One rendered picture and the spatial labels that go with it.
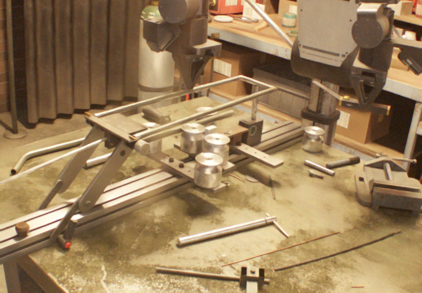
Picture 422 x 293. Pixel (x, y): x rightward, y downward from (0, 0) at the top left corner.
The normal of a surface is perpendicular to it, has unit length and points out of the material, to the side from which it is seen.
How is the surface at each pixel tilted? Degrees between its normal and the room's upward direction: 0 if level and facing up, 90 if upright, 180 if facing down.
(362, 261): 0
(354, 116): 90
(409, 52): 95
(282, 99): 90
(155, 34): 92
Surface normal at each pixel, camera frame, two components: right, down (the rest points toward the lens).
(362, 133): -0.76, 0.21
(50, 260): 0.07, -0.91
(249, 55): 0.66, 0.38
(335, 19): -0.58, 0.30
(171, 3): -0.37, 0.38
